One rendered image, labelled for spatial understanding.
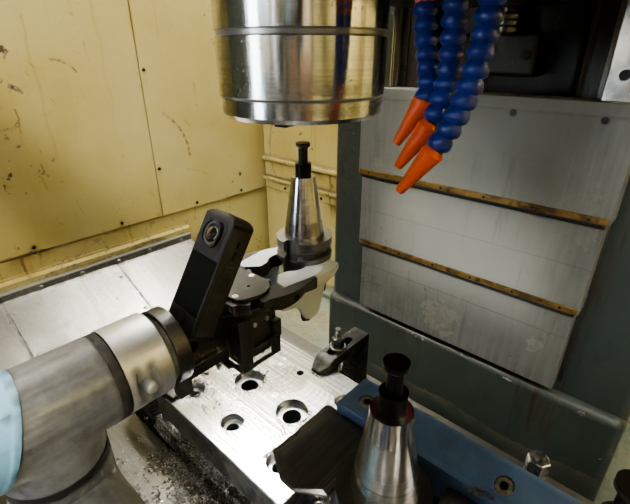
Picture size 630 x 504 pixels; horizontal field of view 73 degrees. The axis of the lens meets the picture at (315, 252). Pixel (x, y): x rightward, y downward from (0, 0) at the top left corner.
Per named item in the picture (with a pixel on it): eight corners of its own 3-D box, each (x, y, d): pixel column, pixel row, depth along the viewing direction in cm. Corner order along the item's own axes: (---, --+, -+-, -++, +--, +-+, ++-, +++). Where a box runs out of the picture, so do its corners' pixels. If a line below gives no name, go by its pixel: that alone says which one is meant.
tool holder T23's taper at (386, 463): (429, 478, 28) (442, 401, 25) (402, 535, 25) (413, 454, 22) (368, 447, 30) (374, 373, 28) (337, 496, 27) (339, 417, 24)
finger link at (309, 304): (335, 297, 52) (268, 323, 47) (336, 254, 49) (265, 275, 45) (351, 309, 50) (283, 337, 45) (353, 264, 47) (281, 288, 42)
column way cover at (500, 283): (555, 397, 79) (648, 104, 57) (352, 304, 108) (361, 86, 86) (563, 383, 82) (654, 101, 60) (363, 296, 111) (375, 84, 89)
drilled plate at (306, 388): (281, 532, 53) (280, 506, 51) (159, 412, 70) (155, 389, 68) (385, 424, 68) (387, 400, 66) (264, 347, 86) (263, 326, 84)
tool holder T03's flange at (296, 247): (340, 249, 50) (340, 230, 49) (315, 270, 46) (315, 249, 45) (295, 239, 53) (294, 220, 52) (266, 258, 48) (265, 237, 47)
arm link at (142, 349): (81, 317, 36) (127, 360, 31) (133, 296, 39) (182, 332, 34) (101, 386, 39) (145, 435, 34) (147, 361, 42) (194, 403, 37)
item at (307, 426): (315, 514, 28) (315, 506, 27) (261, 465, 31) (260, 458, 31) (376, 447, 32) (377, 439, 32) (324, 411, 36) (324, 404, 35)
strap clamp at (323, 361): (322, 417, 75) (322, 348, 68) (308, 408, 77) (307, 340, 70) (366, 378, 83) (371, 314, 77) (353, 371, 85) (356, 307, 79)
